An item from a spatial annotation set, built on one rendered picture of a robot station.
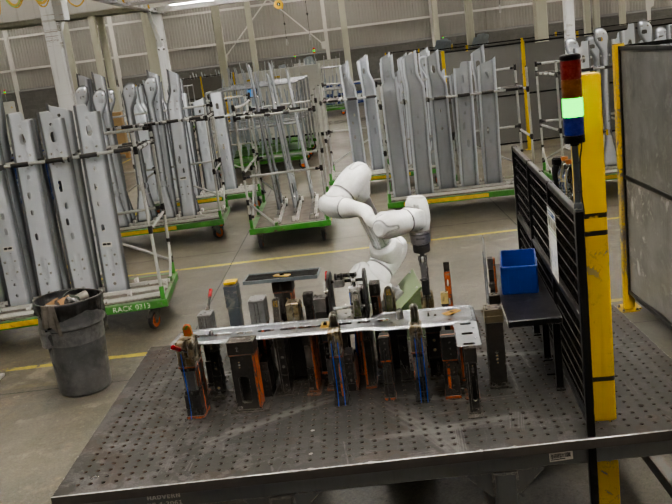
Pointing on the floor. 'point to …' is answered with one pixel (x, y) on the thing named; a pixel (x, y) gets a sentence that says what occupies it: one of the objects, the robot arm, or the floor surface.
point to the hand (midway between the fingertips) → (425, 287)
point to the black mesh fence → (579, 330)
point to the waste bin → (75, 339)
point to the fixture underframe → (526, 469)
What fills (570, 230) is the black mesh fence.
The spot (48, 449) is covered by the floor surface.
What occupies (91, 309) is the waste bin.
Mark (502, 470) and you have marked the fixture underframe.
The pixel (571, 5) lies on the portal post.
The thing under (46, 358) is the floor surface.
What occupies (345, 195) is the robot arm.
